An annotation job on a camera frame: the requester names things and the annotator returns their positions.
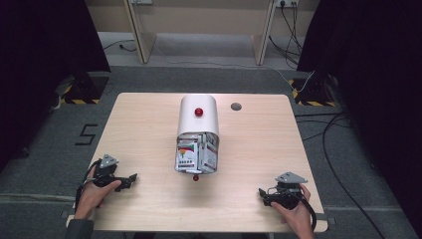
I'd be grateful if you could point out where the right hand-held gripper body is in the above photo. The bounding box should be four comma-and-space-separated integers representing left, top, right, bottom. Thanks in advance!
265, 170, 312, 211

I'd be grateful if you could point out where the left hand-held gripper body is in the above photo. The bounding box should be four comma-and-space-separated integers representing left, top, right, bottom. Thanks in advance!
93, 153, 131, 192

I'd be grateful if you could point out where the pile of white snack packets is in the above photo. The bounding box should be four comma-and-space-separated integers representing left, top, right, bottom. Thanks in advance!
176, 132, 219, 174

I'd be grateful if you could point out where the white container with red knob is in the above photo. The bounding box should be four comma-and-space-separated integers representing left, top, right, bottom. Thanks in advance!
174, 94, 221, 175

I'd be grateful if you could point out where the person's right hand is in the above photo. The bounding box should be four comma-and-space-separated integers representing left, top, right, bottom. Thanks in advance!
271, 183, 316, 239

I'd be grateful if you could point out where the person's left hand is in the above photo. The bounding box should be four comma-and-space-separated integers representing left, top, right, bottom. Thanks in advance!
75, 164, 122, 220

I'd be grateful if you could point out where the stand base with hazard tape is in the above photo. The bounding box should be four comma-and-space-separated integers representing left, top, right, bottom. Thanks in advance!
288, 74, 336, 108
53, 73, 110, 111

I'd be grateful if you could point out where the black curtain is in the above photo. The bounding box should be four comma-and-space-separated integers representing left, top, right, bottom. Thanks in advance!
296, 0, 422, 230
0, 0, 111, 173

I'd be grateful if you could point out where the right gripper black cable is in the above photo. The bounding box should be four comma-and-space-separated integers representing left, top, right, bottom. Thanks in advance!
298, 190, 318, 232

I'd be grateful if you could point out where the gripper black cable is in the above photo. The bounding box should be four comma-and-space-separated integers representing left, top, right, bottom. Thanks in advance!
75, 158, 102, 213
298, 190, 318, 232

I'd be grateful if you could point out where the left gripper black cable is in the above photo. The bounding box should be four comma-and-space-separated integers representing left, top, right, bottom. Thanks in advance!
75, 158, 102, 213

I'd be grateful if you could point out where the long black floor cable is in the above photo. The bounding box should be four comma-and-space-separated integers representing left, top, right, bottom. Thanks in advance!
294, 112, 388, 239

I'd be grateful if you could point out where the short black floor cable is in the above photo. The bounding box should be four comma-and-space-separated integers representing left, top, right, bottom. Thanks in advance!
102, 39, 137, 54

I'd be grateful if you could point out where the wooden desk frame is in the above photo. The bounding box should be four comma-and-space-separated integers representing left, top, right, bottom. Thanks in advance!
85, 0, 321, 67

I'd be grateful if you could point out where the bundle of black cables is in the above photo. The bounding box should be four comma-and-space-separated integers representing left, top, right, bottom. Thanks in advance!
268, 2, 305, 66

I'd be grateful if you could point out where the white wall power outlet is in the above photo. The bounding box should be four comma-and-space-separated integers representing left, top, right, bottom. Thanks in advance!
276, 0, 300, 9

